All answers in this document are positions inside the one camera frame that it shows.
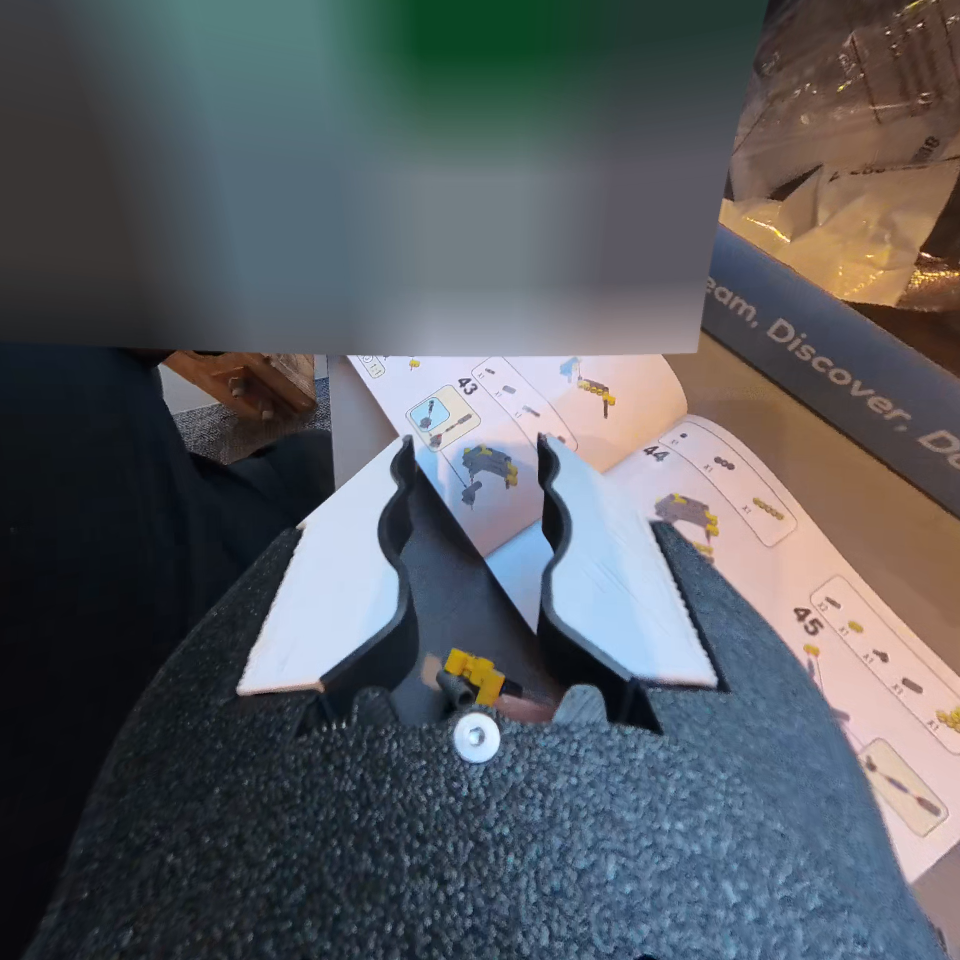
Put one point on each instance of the person's dark clothed body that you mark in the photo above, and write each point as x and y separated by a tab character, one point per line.
90	562

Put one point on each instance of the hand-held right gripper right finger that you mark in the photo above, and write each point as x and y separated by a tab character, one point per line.
615	592

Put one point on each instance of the wooden stool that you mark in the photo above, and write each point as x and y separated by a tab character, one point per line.
255	390

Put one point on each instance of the crumpled clear plastic bags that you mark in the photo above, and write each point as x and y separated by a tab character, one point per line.
847	217

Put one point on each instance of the instruction booklet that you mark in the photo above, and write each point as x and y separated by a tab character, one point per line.
825	570

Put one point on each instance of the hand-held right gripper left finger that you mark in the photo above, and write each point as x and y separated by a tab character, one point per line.
330	600

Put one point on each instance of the dark blue cardboard box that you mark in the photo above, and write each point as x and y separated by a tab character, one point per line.
825	352

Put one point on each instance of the grey yellow brick assembly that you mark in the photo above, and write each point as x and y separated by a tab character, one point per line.
469	666

